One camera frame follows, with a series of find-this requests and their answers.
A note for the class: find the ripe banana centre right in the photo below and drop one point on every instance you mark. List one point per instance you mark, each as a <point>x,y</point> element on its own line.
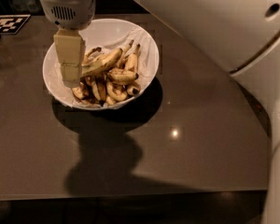
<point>121,76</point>

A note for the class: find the black white marker tag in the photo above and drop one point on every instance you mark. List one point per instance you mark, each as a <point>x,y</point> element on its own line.
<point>11,24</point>

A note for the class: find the white bowl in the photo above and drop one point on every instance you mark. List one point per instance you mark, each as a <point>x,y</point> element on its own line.
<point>115,31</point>

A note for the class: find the curved banana lower centre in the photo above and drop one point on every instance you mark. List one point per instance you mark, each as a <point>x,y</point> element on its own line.
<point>117,92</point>

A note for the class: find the large top banana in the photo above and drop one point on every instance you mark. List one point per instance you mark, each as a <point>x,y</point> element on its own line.
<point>102,64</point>

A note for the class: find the spotted banana lower left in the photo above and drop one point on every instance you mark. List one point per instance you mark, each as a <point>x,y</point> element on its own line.
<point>81,91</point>

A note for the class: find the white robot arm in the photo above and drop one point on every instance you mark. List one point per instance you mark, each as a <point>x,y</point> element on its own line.
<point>243,38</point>

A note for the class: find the banana upper right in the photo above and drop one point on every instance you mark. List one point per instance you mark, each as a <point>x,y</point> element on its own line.
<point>132,60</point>

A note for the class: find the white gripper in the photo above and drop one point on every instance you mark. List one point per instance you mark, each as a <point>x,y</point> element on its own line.
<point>68,11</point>

